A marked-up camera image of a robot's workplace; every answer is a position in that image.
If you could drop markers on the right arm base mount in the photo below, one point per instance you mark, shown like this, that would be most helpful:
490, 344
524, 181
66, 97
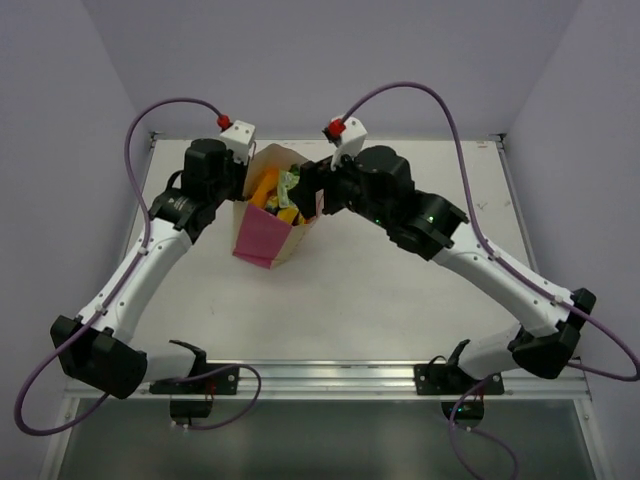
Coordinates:
438, 378

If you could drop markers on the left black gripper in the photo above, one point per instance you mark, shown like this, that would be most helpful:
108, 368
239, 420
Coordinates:
238, 181

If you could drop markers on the green snack bag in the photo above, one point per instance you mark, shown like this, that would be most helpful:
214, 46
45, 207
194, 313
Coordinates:
287, 180

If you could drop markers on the aluminium front rail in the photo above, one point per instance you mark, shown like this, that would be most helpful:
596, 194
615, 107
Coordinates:
380, 380

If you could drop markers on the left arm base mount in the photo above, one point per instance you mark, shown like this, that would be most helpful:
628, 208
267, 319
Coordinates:
221, 379

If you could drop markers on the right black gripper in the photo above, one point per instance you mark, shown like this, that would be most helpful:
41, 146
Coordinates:
315, 177

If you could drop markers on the orange snack bag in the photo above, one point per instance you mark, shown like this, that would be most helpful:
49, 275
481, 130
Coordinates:
267, 182

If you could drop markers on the yellow snack pack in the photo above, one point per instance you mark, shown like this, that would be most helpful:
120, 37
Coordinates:
290, 214

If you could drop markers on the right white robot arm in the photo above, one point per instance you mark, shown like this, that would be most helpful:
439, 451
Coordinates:
546, 335

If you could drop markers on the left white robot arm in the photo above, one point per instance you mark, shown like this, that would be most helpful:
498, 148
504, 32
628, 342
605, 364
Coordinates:
95, 347

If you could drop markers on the pink and tan paper bag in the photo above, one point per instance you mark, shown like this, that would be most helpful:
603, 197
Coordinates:
259, 237

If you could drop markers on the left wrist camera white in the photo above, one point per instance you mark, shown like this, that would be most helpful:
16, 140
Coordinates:
239, 138

